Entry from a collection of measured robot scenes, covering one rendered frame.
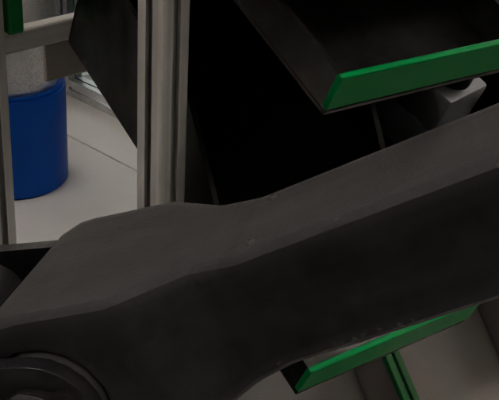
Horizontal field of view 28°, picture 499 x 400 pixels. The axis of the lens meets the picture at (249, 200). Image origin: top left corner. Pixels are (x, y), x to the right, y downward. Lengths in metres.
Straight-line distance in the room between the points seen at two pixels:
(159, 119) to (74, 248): 0.23
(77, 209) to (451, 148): 1.17
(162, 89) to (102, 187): 0.95
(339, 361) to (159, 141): 0.15
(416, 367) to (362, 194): 0.53
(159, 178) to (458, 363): 0.34
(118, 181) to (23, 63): 0.24
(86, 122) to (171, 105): 1.14
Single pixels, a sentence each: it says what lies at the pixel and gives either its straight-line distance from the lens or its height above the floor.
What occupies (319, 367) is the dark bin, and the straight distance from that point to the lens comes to 0.52.
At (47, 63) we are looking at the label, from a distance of 0.71.
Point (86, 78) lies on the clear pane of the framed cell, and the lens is 1.75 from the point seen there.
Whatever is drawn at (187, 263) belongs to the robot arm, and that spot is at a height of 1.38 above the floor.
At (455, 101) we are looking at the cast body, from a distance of 0.67.
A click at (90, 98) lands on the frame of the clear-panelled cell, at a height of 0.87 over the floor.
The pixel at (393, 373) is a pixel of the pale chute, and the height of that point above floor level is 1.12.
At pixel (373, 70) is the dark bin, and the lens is 0.45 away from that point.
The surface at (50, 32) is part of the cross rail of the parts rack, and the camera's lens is 0.69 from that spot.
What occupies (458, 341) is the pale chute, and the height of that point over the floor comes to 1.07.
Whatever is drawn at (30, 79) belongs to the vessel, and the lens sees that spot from 1.37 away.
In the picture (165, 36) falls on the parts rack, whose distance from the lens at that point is 0.51.
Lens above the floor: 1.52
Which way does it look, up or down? 27 degrees down
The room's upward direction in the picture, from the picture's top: 4 degrees clockwise
